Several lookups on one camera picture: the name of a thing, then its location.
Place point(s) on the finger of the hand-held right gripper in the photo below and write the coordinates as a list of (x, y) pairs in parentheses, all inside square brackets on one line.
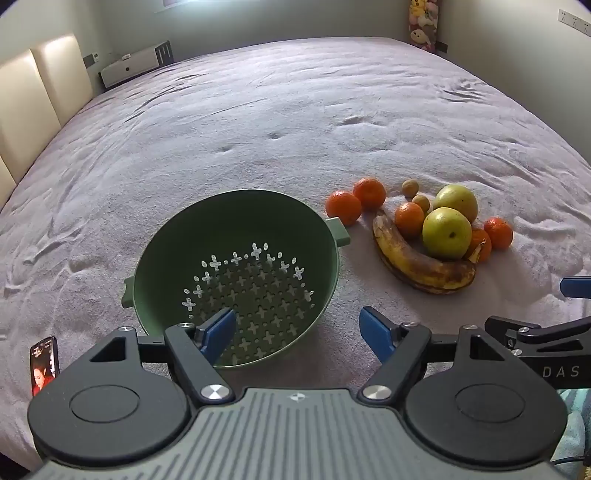
[(531, 336), (576, 286)]

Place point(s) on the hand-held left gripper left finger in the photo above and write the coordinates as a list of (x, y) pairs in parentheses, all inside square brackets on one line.
[(218, 334)]

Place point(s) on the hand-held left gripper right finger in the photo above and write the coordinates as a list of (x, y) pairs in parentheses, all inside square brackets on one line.
[(376, 332)]

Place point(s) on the spotted brown yellow banana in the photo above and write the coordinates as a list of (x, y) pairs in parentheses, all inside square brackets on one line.
[(415, 268)]

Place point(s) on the green colander bowl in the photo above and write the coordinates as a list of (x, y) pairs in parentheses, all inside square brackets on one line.
[(184, 240)]

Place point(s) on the partly peeled orange tangerine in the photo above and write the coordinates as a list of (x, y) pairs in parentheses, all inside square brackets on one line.
[(482, 243)]

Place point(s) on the green yellow apple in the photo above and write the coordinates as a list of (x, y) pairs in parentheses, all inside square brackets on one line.
[(447, 233), (461, 197)]

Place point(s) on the small brown longan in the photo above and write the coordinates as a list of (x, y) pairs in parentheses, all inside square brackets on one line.
[(421, 202), (410, 188)]

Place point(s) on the teal cloth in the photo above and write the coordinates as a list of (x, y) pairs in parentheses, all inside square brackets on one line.
[(575, 420)]

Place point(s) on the black smartphone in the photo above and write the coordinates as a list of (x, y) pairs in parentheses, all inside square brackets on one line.
[(45, 364)]

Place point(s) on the purple bed sheet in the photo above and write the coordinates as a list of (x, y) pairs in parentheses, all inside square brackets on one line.
[(286, 115)]

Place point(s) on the white nightstand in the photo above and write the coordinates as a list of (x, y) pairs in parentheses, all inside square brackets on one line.
[(134, 64)]

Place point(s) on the cream padded headboard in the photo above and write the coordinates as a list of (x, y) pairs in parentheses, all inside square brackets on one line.
[(51, 87)]

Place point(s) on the net column of plush toys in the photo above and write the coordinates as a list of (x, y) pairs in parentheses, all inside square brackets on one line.
[(423, 23)]

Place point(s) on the white wall socket strip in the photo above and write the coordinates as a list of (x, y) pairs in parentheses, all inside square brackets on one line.
[(575, 19)]

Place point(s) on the black wall socket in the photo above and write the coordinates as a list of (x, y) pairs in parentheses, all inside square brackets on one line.
[(442, 46)]

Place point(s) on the wall switch panel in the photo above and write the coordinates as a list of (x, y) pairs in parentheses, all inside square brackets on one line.
[(90, 59)]

